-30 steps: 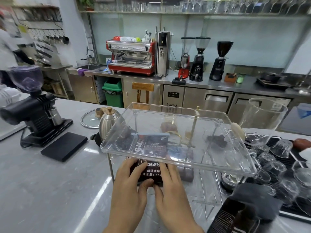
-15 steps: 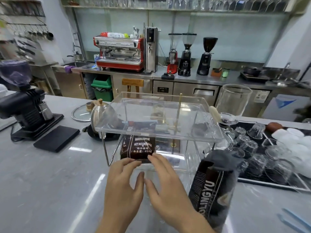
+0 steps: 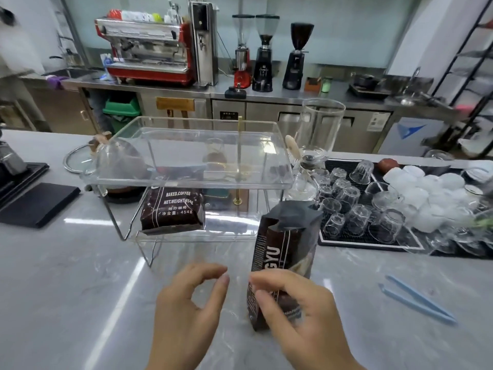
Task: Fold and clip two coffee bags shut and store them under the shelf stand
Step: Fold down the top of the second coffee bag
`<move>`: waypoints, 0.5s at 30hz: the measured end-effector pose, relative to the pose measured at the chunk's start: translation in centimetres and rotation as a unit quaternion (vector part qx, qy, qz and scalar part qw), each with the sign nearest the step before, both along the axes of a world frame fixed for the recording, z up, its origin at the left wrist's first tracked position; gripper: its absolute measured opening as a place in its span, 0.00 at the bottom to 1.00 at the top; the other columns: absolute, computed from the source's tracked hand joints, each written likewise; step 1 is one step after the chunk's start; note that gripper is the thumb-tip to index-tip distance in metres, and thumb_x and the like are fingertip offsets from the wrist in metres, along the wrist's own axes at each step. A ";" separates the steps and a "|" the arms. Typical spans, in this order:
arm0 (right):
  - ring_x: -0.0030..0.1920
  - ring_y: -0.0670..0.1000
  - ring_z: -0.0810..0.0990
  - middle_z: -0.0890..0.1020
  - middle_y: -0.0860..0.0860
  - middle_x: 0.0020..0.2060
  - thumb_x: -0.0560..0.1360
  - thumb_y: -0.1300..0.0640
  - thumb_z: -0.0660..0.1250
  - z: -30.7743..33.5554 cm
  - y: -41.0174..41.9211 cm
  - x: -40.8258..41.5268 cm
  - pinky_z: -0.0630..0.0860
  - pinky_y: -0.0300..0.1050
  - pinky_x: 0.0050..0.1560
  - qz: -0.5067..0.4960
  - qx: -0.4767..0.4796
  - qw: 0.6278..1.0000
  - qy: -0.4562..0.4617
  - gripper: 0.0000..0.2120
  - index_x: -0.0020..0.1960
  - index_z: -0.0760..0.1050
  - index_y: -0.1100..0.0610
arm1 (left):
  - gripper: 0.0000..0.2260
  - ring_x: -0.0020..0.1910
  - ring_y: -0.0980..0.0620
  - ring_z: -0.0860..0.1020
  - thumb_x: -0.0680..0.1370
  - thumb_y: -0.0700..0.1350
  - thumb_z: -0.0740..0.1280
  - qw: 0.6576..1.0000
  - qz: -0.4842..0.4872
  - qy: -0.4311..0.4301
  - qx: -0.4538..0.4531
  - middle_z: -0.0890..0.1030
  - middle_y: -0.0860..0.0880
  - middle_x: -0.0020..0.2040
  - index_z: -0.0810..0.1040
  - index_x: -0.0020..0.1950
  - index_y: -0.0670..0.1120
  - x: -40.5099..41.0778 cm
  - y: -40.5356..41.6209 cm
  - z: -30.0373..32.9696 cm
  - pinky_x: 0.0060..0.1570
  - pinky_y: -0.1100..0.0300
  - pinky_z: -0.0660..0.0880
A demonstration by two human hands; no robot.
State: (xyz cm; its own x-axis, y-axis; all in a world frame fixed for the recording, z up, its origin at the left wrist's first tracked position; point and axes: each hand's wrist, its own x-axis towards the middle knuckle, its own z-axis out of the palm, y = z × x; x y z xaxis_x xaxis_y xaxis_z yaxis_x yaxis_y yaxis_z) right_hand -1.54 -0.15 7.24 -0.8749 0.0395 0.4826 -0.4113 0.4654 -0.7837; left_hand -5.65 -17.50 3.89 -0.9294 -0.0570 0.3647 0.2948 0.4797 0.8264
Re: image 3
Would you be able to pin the person's left hand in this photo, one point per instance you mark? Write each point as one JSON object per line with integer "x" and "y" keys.
{"x": 181, "y": 327}

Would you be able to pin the person's right hand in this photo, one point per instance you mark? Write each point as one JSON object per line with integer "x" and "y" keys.
{"x": 312, "y": 335}

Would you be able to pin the plain black coffee bag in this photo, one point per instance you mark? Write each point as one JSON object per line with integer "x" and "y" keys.
{"x": 281, "y": 235}

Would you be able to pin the coffee bag with orange label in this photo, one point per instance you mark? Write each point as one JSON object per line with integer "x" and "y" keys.
{"x": 173, "y": 211}

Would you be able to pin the blue sealing clip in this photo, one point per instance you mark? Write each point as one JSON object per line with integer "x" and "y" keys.
{"x": 450, "y": 319}

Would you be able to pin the clear acrylic shelf rack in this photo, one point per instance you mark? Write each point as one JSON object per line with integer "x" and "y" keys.
{"x": 192, "y": 157}

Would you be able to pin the person's left forearm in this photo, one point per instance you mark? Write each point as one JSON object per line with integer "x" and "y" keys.
{"x": 173, "y": 364}

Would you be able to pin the person's right forearm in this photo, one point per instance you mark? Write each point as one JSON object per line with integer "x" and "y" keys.
{"x": 346, "y": 366}

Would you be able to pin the glass siphon coffee maker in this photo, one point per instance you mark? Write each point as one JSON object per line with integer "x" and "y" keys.
{"x": 319, "y": 123}

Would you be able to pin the red coffee grinder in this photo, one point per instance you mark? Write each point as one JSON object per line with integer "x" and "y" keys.
{"x": 242, "y": 77}

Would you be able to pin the black white-edged bar mat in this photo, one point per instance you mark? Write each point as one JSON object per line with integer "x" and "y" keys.
{"x": 339, "y": 238}

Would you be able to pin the cluster of upturned glass cups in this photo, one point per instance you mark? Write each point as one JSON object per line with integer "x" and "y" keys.
{"x": 358, "y": 219}

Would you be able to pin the black round kettle base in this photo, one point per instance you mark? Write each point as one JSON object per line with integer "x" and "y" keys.
{"x": 123, "y": 196}

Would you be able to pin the clear glass kettle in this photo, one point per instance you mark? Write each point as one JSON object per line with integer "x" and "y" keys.
{"x": 119, "y": 159}

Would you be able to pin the pile of white ceramic cups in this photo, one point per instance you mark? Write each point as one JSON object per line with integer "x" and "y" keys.
{"x": 423, "y": 188}

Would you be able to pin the long plain black bar mat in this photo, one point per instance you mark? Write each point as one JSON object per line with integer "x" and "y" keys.
{"x": 481, "y": 255}

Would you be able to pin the cream stirring paddle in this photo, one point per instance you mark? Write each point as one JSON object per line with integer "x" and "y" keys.
{"x": 292, "y": 148}

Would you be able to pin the glass lid steel rim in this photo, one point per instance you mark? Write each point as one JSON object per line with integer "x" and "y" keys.
{"x": 77, "y": 159}

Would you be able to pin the stainless steel counter cabinet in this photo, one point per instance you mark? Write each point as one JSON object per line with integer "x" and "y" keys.
{"x": 358, "y": 138}

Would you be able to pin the brass drip stand wooden base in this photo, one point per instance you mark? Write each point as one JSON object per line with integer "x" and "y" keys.
{"x": 240, "y": 130}

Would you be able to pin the black grinder on tray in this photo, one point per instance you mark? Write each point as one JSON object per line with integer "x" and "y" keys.
{"x": 23, "y": 177}

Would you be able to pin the wide clear glass tumbler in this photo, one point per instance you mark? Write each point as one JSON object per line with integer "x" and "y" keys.
{"x": 439, "y": 154}

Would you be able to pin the wooden chair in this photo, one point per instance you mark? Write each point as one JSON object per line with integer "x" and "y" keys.
{"x": 175, "y": 104}

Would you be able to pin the white panel with blue mark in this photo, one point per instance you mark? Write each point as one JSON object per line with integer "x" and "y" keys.
{"x": 412, "y": 134}

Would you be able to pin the green plastic bin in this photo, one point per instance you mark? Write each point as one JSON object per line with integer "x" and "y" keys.
{"x": 121, "y": 107}

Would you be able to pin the black tamper station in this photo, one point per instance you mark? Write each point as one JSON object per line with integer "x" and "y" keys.
{"x": 235, "y": 93}

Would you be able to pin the black induction cooker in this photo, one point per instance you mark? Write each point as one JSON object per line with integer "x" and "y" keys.
{"x": 369, "y": 94}

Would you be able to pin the green jar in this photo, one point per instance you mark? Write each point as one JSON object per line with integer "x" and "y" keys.
{"x": 326, "y": 85}

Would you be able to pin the black cooking pot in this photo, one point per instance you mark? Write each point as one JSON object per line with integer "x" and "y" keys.
{"x": 366, "y": 81}

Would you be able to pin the black grinder dark hopper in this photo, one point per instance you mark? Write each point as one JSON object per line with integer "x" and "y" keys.
{"x": 293, "y": 73}

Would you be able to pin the black grinder clear hopper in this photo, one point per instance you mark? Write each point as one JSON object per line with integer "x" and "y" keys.
{"x": 262, "y": 69}

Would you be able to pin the blue plastic bag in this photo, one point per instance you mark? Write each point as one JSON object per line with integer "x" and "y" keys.
{"x": 107, "y": 65}

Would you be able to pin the purple cloth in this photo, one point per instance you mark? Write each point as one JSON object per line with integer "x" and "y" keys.
{"x": 57, "y": 81}

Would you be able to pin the chrome sink faucet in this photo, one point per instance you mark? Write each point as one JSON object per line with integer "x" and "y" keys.
{"x": 413, "y": 78}

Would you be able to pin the steel water boiler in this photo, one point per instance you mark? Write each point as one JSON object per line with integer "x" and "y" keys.
{"x": 206, "y": 46}

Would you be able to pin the red espresso machine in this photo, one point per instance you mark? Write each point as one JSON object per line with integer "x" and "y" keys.
{"x": 146, "y": 46}

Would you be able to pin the row of colourful cups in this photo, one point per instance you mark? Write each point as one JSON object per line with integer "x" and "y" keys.
{"x": 135, "y": 16}

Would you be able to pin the black metal shelf rack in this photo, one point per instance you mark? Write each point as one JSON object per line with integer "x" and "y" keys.
{"x": 458, "y": 46}

